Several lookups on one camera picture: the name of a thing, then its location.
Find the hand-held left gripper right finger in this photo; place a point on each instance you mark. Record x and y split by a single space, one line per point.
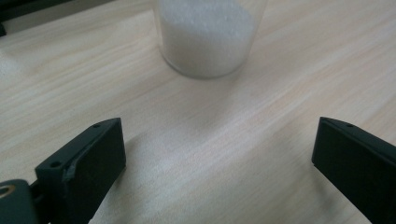
358 161

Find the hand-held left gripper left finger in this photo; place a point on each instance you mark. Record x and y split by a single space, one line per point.
90 165

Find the clear jar of white powder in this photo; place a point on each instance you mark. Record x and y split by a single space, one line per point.
207 37

